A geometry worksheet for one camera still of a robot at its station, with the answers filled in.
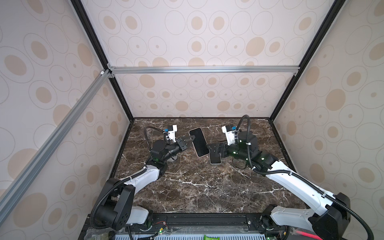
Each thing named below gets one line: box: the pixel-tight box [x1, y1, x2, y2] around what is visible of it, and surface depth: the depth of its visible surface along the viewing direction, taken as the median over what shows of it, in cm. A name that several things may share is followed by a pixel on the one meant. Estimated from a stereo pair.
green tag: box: [203, 234, 221, 240], surface depth 70 cm
